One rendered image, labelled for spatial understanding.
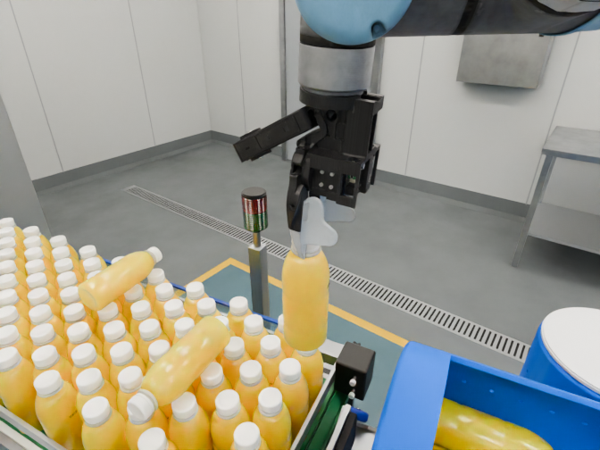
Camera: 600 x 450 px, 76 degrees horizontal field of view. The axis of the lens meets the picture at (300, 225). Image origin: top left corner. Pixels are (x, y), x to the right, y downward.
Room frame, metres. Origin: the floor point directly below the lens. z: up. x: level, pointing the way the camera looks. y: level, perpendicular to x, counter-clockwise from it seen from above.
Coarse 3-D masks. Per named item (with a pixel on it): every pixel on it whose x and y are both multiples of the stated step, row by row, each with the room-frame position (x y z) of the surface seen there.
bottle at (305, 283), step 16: (288, 256) 0.44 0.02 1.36; (320, 256) 0.44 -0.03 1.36; (288, 272) 0.43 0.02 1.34; (304, 272) 0.42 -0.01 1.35; (320, 272) 0.42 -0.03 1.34; (288, 288) 0.42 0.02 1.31; (304, 288) 0.41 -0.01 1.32; (320, 288) 0.42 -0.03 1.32; (288, 304) 0.43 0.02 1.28; (304, 304) 0.42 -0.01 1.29; (320, 304) 0.42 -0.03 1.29; (288, 320) 0.43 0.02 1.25; (304, 320) 0.42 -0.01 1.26; (320, 320) 0.42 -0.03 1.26; (288, 336) 0.43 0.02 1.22; (304, 336) 0.42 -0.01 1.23; (320, 336) 0.43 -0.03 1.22
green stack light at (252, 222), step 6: (246, 216) 0.86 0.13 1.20; (252, 216) 0.85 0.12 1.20; (258, 216) 0.85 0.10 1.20; (264, 216) 0.86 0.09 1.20; (246, 222) 0.86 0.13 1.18; (252, 222) 0.85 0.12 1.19; (258, 222) 0.85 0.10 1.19; (264, 222) 0.86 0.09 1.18; (246, 228) 0.86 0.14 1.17; (252, 228) 0.85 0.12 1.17; (258, 228) 0.85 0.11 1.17; (264, 228) 0.86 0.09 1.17
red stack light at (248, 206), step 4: (264, 196) 0.87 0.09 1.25; (244, 200) 0.86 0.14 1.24; (248, 200) 0.85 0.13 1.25; (252, 200) 0.85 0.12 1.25; (256, 200) 0.85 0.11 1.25; (260, 200) 0.86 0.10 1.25; (264, 200) 0.87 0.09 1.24; (244, 204) 0.86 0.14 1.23; (248, 204) 0.85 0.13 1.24; (252, 204) 0.85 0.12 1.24; (256, 204) 0.85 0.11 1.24; (260, 204) 0.86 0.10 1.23; (264, 204) 0.87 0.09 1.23; (244, 208) 0.86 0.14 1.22; (248, 208) 0.85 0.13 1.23; (252, 208) 0.85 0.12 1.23; (256, 208) 0.85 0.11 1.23; (260, 208) 0.86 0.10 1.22; (264, 208) 0.87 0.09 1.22; (248, 212) 0.85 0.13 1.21; (252, 212) 0.85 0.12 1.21; (256, 212) 0.85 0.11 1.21; (260, 212) 0.85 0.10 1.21
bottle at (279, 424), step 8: (256, 408) 0.42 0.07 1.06; (280, 408) 0.41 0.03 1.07; (256, 416) 0.41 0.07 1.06; (264, 416) 0.40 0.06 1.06; (272, 416) 0.40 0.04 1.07; (280, 416) 0.41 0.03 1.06; (288, 416) 0.42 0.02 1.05; (256, 424) 0.40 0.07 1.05; (264, 424) 0.40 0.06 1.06; (272, 424) 0.40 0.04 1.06; (280, 424) 0.40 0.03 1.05; (288, 424) 0.41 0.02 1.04; (264, 432) 0.39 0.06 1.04; (272, 432) 0.39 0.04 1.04; (280, 432) 0.39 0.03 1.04; (288, 432) 0.40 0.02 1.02; (272, 440) 0.39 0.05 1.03; (280, 440) 0.39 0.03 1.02; (288, 440) 0.41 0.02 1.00; (272, 448) 0.39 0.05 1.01; (280, 448) 0.39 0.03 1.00; (288, 448) 0.40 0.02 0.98
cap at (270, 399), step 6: (264, 390) 0.43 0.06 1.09; (270, 390) 0.43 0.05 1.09; (276, 390) 0.43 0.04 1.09; (264, 396) 0.42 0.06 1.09; (270, 396) 0.42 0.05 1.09; (276, 396) 0.42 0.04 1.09; (264, 402) 0.41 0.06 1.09; (270, 402) 0.41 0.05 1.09; (276, 402) 0.41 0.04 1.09; (264, 408) 0.40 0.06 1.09; (270, 408) 0.40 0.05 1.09; (276, 408) 0.41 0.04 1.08
